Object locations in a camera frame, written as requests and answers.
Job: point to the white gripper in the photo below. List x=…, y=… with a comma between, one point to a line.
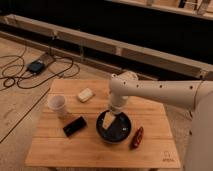
x=110, y=116

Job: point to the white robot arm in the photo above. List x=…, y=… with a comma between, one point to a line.
x=196, y=96

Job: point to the red bottle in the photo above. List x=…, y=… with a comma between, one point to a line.
x=137, y=138

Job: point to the black bowl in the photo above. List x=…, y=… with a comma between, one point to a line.
x=118, y=131

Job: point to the black rectangular box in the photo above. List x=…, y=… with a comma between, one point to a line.
x=74, y=126

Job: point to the wooden table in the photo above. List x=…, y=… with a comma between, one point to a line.
x=80, y=141

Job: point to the cream sponge block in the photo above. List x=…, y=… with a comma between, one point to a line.
x=85, y=95

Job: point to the blue power adapter box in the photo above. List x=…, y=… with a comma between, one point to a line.
x=35, y=67

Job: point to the long wooden beam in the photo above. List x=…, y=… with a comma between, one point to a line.
x=149, y=56

